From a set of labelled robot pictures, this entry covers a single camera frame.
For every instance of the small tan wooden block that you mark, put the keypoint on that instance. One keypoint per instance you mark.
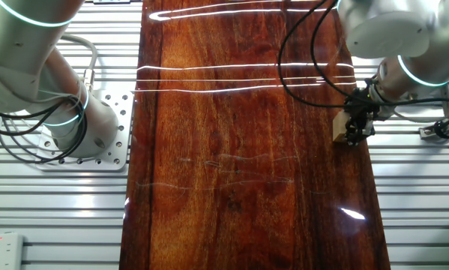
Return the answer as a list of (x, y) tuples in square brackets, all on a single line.
[(339, 127)]

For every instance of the small metal mounting bracket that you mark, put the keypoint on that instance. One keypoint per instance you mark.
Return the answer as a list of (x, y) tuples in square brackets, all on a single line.
[(426, 132)]

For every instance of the glossy reddish wooden board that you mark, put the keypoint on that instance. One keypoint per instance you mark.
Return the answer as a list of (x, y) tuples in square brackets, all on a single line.
[(228, 168)]

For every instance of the perforated silver base plate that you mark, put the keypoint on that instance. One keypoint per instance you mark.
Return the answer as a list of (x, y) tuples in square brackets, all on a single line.
[(115, 112)]

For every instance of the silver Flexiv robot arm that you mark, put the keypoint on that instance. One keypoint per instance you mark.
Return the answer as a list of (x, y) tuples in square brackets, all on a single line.
[(21, 56)]

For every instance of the white power strip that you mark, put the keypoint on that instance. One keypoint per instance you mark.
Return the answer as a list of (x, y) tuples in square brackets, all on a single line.
[(3, 251)]

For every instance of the black metal clamp tool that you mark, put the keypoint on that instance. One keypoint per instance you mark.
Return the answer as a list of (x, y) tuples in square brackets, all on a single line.
[(439, 131)]

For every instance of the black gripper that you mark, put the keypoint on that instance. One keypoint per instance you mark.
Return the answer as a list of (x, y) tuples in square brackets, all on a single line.
[(361, 105)]

